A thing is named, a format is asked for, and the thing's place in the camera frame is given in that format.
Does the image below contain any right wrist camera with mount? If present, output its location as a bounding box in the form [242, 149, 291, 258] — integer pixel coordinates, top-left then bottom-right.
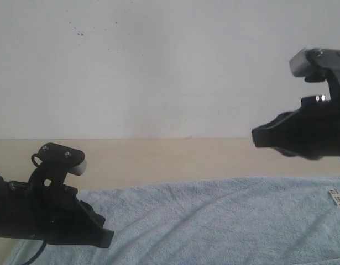
[289, 48, 340, 102]

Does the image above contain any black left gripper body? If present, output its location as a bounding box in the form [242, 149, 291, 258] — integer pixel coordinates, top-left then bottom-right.
[9, 181, 84, 245]

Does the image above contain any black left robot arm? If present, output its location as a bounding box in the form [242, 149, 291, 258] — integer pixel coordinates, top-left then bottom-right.
[0, 176, 114, 248]

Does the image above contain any light blue terry towel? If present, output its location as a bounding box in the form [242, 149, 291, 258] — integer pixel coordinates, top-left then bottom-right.
[1, 175, 340, 265]

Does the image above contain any white fabric care label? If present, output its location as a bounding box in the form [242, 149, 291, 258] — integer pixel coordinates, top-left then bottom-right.
[328, 188, 340, 208]

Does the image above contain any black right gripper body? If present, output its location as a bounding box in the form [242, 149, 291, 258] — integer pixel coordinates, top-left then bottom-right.
[296, 95, 340, 160]

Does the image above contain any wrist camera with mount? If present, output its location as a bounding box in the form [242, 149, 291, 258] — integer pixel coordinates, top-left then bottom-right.
[28, 142, 87, 192]
[289, 48, 340, 102]

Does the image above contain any black left camera cable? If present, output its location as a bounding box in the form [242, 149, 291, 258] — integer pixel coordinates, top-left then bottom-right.
[22, 240, 48, 265]

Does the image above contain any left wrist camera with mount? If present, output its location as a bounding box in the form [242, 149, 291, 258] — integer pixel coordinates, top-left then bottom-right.
[28, 142, 87, 192]

